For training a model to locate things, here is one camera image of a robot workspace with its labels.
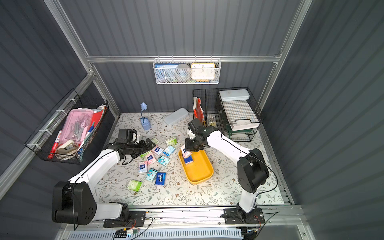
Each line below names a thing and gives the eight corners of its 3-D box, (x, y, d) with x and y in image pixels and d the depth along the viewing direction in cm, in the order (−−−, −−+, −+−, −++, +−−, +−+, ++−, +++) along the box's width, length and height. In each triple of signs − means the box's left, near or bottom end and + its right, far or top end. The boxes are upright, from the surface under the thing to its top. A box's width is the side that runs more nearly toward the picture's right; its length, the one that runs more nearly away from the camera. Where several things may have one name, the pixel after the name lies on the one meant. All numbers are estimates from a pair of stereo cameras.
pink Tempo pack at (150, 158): (149, 165, 93) (148, 163, 92) (145, 157, 97) (144, 155, 95) (156, 161, 95) (156, 159, 93) (152, 153, 99) (152, 152, 97)
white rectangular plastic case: (163, 121, 118) (163, 118, 116) (182, 108, 127) (182, 106, 125) (171, 127, 114) (170, 125, 112) (190, 114, 123) (189, 111, 120)
